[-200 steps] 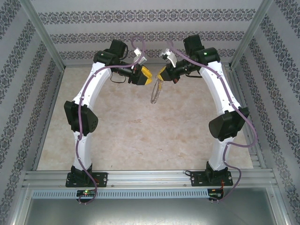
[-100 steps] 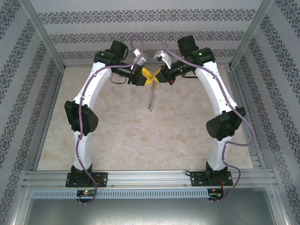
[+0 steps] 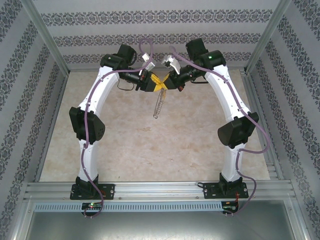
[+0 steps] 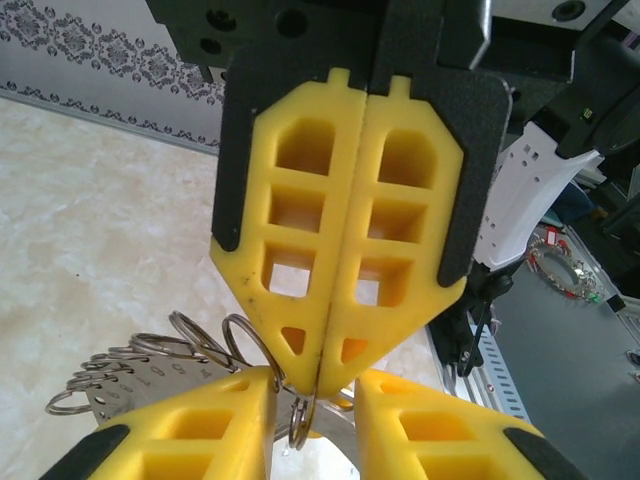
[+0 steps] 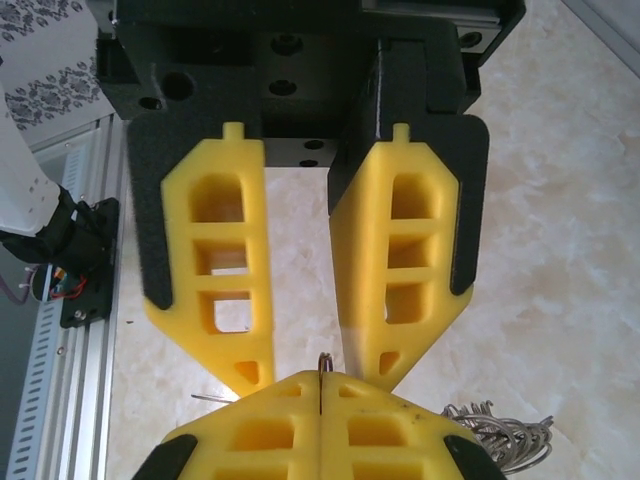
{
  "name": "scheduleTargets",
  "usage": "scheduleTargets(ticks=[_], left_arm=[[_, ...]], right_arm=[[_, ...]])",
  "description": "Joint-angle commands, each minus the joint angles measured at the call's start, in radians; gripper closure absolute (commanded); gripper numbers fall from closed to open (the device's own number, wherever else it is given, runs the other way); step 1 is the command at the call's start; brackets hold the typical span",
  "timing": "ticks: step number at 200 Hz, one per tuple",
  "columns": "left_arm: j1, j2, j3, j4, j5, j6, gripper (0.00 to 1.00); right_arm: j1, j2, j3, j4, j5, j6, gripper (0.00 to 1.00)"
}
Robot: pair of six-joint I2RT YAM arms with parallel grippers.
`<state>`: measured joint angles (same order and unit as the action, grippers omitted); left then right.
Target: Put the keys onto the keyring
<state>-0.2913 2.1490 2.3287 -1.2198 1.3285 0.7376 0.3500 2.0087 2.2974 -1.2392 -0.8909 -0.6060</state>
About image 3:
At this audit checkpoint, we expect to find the grey sheet metal panel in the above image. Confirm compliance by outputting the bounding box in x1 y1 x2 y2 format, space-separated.
24 211 305 240

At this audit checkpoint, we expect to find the thin aluminium wall beam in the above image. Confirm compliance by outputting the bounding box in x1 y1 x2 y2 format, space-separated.
66 65 248 73

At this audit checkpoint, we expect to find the aluminium corner post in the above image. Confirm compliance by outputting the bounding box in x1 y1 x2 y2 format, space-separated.
21 0 70 74
244 0 293 74

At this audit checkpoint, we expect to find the grooved aluminium side rail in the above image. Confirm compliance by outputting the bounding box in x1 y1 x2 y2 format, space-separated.
239 69 285 181
33 72 70 182

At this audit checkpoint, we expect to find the wide aluminium base rail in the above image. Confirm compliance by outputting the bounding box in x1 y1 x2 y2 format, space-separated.
23 181 295 201

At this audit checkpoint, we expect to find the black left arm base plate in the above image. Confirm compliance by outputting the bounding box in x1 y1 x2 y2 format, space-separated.
70 183 116 201

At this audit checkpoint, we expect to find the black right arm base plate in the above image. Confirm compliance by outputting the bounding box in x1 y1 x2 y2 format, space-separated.
202 181 250 200

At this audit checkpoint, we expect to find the white slotted cable duct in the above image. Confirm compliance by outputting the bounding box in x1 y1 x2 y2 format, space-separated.
33 201 223 213

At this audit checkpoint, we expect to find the aluminium frame strut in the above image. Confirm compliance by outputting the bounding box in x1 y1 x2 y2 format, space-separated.
283 198 320 240
4 197 36 240

